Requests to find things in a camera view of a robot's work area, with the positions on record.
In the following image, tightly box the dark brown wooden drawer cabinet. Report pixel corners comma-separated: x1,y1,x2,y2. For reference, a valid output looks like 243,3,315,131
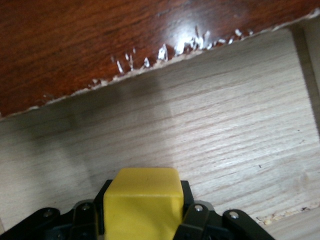
0,0,320,118

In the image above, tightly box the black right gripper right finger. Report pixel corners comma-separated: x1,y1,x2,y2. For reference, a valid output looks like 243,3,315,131
172,180,273,240

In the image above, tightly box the yellow cube block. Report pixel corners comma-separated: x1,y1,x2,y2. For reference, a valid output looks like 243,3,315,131
103,167,185,240

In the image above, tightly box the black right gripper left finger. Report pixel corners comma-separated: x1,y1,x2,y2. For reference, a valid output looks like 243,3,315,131
2,179,115,240

